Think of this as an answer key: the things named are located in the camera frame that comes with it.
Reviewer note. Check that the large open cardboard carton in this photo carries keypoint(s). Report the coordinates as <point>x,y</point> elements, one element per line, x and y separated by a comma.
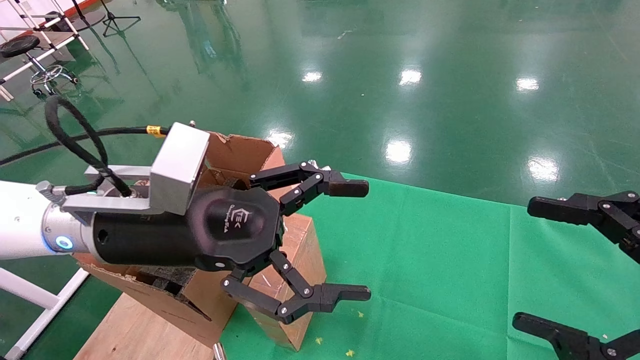
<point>240,155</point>

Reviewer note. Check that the small brown cardboard box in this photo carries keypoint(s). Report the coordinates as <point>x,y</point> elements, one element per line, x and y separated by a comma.
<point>305,250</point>

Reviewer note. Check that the black pole stand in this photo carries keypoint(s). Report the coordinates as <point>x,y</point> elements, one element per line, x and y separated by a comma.
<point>92,20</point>

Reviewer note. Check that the white pipe support frame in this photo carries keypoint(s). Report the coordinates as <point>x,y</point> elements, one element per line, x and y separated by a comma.
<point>30,295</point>

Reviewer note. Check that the black round swivel stool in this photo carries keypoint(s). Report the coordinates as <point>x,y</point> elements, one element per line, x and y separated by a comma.
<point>19,45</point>

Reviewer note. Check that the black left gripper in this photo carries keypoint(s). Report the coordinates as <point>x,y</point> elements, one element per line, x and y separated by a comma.
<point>165,240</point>

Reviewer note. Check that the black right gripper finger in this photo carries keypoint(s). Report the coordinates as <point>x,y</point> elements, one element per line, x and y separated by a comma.
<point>585,209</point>
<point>575,345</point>

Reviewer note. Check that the green table cloth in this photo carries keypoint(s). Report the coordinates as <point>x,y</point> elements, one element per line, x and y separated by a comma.
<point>425,260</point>

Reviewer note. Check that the white pipe frame table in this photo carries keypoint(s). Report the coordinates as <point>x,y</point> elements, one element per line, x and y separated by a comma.
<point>60,40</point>

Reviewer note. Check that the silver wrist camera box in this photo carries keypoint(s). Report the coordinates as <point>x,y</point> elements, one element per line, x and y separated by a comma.
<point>177,160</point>

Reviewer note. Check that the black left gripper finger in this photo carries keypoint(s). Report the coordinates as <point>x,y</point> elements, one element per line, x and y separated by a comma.
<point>345,294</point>
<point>345,188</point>

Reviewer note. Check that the black tripod microphone stand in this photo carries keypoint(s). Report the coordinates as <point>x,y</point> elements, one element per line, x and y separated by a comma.
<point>113,17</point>

